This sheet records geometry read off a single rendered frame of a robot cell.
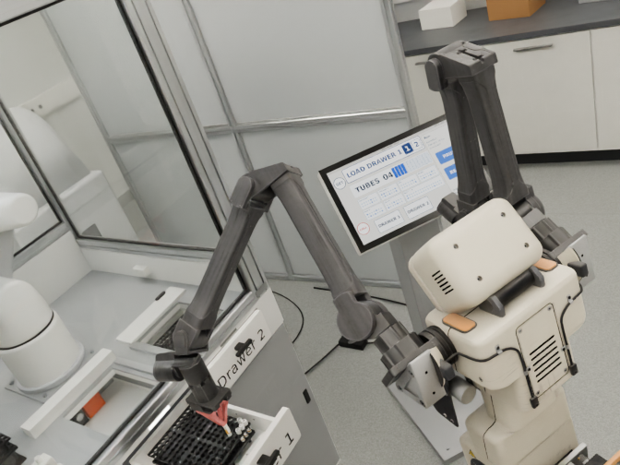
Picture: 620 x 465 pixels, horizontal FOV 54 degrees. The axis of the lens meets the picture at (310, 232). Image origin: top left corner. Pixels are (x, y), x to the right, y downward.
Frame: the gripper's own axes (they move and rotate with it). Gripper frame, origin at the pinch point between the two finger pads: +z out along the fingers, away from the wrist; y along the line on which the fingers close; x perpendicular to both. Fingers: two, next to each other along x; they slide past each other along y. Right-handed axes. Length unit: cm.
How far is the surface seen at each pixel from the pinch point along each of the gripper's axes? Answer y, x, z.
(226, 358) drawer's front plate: -22.5, 23.8, 4.5
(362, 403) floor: -42, 88, 91
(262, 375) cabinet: -26.0, 35.3, 22.3
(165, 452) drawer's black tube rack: -20.2, -7.5, 9.4
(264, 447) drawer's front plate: 10.0, 1.0, 6.6
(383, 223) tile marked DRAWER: 4, 83, -6
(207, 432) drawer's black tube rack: -10.3, 0.5, 7.2
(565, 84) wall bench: 2, 300, 29
